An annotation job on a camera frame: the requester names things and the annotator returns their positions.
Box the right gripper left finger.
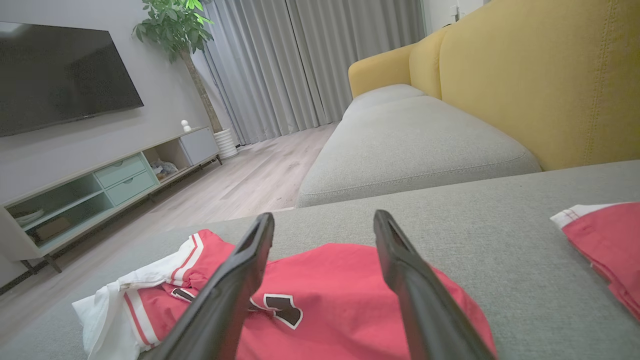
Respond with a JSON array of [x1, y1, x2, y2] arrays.
[[142, 212, 276, 360]]

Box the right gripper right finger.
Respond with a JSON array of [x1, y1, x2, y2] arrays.
[[373, 210, 496, 360]]

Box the red basketball jersey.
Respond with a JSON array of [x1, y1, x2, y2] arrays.
[[72, 229, 498, 360]]

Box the red basketball shorts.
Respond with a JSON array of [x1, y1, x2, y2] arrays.
[[550, 201, 640, 322]]

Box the large grey sofa seat cushion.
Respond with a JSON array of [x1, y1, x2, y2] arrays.
[[0, 160, 640, 360]]

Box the bundle inside cabinet shelf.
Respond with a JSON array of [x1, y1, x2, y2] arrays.
[[149, 158, 179, 181]]

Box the white ribbed plant pot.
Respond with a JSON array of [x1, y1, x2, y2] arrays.
[[213, 128, 240, 160]]

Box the white and green TV cabinet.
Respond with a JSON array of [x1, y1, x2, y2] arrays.
[[0, 126, 224, 288]]

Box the brown box in cabinet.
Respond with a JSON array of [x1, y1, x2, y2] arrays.
[[34, 217, 72, 242]]

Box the white plates in cabinet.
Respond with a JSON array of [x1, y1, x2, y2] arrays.
[[13, 208, 46, 227]]

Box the grey curtain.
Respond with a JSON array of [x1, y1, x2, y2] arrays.
[[192, 0, 427, 146]]

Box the wide yellow sofa backrest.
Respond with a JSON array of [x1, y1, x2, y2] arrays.
[[409, 0, 640, 172]]

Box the black flat television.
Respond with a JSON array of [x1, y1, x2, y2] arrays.
[[0, 21, 145, 139]]

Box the green potted tree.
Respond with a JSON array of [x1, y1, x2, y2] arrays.
[[132, 0, 224, 134]]

